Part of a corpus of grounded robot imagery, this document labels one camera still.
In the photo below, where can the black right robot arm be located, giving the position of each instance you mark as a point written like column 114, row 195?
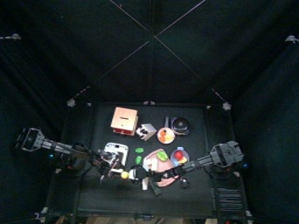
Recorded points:
column 216, row 157

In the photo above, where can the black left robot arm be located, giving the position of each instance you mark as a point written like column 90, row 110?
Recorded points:
column 57, row 146

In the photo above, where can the green toy corn husk leaf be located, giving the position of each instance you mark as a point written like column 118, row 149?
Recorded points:
column 138, row 150
column 137, row 159

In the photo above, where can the white round plate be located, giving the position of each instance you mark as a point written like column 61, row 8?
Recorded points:
column 133, row 174

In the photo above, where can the cream toy food piece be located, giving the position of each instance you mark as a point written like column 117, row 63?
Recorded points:
column 153, row 164

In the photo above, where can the pink cutting board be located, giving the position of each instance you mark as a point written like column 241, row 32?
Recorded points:
column 165, row 164

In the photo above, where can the small dark cylindrical toy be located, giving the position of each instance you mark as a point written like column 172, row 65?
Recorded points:
column 182, row 181

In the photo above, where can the grey blue bowl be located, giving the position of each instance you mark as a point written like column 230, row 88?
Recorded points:
column 172, row 159

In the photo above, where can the yellow toy food piece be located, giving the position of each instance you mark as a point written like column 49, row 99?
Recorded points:
column 181, row 161

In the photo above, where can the green toy vegetable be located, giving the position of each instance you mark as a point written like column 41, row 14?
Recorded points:
column 161, row 156

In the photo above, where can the red toy tomato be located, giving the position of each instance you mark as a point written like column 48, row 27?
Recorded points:
column 177, row 154

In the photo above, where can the small frying pan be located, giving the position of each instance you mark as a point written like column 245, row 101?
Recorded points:
column 165, row 137

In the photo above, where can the orange toy food slice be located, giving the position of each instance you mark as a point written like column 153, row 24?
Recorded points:
column 162, row 133

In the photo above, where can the cream wooden knife block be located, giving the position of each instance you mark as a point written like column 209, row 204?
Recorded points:
column 146, row 130

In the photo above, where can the wooden box with red drawer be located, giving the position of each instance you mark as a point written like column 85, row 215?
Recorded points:
column 124, row 120

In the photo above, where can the black round pot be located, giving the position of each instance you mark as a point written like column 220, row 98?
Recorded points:
column 180, row 126

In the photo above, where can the grey metal corner bracket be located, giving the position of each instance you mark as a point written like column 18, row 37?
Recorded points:
column 225, row 105
column 291, row 38
column 14, row 36
column 70, row 102

